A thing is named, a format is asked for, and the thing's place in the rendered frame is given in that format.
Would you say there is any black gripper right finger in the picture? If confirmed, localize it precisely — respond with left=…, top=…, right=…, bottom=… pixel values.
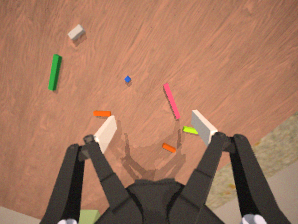
left=169, top=110, right=291, bottom=224

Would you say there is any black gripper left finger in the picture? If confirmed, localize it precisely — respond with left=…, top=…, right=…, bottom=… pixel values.
left=39, top=116, right=144, bottom=224

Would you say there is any pink rod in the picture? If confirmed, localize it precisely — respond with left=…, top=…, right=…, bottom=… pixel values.
left=163, top=83, right=180, bottom=118

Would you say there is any orange rod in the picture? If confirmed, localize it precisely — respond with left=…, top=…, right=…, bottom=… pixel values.
left=162, top=142, right=176, bottom=152
left=93, top=111, right=111, bottom=116

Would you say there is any small blue block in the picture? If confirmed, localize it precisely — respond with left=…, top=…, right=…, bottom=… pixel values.
left=125, top=76, right=131, bottom=82

